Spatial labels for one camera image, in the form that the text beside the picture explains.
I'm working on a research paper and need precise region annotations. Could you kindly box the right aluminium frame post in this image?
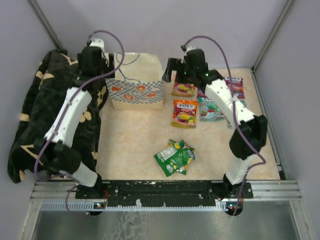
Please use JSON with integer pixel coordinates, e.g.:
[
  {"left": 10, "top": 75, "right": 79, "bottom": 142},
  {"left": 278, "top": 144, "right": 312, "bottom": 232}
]
[{"left": 251, "top": 0, "right": 296, "bottom": 73}]

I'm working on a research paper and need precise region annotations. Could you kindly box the aluminium frame post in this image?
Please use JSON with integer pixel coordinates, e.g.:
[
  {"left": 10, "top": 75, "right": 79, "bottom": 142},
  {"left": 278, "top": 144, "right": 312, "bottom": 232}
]
[
  {"left": 27, "top": 0, "right": 64, "bottom": 49},
  {"left": 251, "top": 0, "right": 296, "bottom": 73}
]

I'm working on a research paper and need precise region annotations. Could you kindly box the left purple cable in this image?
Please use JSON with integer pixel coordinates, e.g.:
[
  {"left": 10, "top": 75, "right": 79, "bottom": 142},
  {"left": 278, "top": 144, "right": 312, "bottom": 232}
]
[{"left": 33, "top": 29, "right": 125, "bottom": 217}]

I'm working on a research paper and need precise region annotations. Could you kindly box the blue checkered paper bag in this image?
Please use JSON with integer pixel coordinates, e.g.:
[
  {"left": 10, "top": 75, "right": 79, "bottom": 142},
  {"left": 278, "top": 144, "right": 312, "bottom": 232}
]
[{"left": 105, "top": 52, "right": 164, "bottom": 111}]

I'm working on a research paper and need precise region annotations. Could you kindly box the left aluminium frame post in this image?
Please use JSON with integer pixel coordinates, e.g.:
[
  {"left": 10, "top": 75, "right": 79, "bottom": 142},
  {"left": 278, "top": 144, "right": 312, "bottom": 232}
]
[{"left": 27, "top": 0, "right": 64, "bottom": 49}]

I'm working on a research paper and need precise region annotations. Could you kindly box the purple cable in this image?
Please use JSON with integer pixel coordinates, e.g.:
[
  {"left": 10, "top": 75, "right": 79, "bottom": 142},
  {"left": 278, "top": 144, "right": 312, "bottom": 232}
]
[
  {"left": 182, "top": 35, "right": 266, "bottom": 217},
  {"left": 33, "top": 29, "right": 125, "bottom": 217}
]

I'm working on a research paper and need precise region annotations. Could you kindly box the black floral plush blanket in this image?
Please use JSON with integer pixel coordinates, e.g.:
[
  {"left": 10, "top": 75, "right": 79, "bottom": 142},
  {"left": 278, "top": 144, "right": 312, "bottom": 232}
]
[{"left": 7, "top": 49, "right": 109, "bottom": 184}]

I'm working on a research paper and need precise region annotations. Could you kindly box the green Fox's candy packet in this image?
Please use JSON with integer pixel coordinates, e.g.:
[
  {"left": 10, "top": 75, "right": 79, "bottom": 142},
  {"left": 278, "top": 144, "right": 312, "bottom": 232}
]
[
  {"left": 153, "top": 145, "right": 196, "bottom": 177},
  {"left": 167, "top": 139, "right": 196, "bottom": 175}
]

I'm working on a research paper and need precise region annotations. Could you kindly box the orange Fox's candy packet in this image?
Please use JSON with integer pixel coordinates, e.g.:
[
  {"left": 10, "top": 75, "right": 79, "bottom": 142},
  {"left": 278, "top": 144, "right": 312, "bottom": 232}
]
[
  {"left": 171, "top": 75, "right": 195, "bottom": 97},
  {"left": 171, "top": 99, "right": 198, "bottom": 129}
]

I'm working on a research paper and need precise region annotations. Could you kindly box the purple Fox's candy packet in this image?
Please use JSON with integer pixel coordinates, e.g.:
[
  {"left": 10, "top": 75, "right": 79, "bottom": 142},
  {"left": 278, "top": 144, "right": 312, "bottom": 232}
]
[{"left": 224, "top": 77, "right": 245, "bottom": 99}]

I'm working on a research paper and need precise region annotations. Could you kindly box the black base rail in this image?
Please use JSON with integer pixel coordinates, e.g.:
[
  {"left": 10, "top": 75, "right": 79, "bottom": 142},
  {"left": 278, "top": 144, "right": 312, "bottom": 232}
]
[{"left": 75, "top": 180, "right": 240, "bottom": 207}]

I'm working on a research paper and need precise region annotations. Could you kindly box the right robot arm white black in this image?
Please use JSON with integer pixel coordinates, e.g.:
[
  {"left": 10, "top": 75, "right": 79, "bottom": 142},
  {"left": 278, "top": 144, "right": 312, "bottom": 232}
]
[{"left": 162, "top": 45, "right": 268, "bottom": 198}]

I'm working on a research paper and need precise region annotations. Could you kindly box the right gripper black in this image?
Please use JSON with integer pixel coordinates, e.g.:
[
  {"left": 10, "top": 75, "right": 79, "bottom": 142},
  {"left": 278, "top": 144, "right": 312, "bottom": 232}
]
[{"left": 161, "top": 58, "right": 195, "bottom": 85}]

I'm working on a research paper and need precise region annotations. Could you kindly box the pink Fox's candy packet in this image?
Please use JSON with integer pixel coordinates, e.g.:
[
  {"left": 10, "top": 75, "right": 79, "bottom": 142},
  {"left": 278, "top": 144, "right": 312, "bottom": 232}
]
[{"left": 197, "top": 88, "right": 207, "bottom": 99}]

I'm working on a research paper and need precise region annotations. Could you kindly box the teal Fox's candy packet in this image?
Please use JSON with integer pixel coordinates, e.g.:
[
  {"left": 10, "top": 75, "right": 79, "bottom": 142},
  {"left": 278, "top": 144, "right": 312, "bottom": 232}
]
[
  {"left": 224, "top": 99, "right": 247, "bottom": 129},
  {"left": 198, "top": 97, "right": 225, "bottom": 122}
]

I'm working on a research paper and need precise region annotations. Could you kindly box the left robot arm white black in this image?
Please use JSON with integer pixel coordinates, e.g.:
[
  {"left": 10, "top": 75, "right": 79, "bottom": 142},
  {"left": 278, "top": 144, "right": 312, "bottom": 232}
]
[{"left": 34, "top": 43, "right": 115, "bottom": 199}]

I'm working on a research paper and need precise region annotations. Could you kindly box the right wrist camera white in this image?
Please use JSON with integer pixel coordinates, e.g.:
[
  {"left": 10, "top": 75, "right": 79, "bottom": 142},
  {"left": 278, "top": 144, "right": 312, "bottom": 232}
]
[{"left": 180, "top": 44, "right": 196, "bottom": 56}]

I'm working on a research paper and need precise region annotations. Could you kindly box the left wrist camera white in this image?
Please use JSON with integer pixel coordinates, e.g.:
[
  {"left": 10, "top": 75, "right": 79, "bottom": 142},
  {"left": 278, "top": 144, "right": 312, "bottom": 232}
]
[{"left": 87, "top": 38, "right": 105, "bottom": 52}]

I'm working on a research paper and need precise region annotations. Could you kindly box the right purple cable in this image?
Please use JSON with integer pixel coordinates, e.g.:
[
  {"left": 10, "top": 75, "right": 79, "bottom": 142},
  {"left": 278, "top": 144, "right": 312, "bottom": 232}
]
[{"left": 182, "top": 35, "right": 266, "bottom": 217}]

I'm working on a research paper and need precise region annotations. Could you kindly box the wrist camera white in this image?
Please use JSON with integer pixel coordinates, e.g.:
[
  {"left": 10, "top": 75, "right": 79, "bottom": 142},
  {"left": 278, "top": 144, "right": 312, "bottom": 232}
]
[
  {"left": 87, "top": 38, "right": 105, "bottom": 52},
  {"left": 180, "top": 44, "right": 196, "bottom": 56}
]

